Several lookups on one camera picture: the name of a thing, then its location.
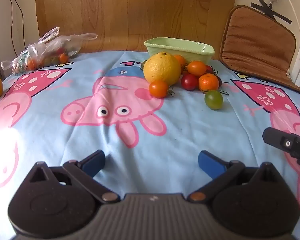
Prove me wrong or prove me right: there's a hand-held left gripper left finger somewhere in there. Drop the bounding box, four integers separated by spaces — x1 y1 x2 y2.
21 150 121 204

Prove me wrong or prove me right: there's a brown seat cushion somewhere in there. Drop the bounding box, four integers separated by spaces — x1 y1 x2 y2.
219 5 300 94

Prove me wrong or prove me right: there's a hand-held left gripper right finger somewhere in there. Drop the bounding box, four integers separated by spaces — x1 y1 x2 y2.
187 150 284 203

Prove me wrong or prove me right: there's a light green plastic basket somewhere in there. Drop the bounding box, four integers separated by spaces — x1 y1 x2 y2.
144 37 215 67

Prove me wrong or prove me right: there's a white power cable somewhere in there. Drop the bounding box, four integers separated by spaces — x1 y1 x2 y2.
281 0 300 52

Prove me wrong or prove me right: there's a clear plastic bag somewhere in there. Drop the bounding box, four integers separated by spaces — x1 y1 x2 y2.
1 27 98 75

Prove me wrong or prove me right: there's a thin black wall cable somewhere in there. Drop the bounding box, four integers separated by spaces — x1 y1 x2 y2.
9 0 25 55

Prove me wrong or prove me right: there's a wood pattern vinyl sheet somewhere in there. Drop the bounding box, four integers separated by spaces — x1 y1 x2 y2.
32 0 240 54

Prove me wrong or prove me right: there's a black tape strip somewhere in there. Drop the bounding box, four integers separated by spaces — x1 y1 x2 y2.
254 0 274 14
251 2 293 24

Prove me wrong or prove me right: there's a cartoon pig printed blanket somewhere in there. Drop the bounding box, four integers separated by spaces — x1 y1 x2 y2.
0 51 300 240

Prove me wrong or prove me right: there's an orange tangerine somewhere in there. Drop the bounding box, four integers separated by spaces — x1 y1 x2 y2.
198 73 219 92
174 54 187 67

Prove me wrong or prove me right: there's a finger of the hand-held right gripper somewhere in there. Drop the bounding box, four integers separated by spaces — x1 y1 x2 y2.
262 127 300 168

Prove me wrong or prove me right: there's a large yellow citrus fruit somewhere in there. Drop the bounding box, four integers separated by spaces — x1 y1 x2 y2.
143 52 182 85

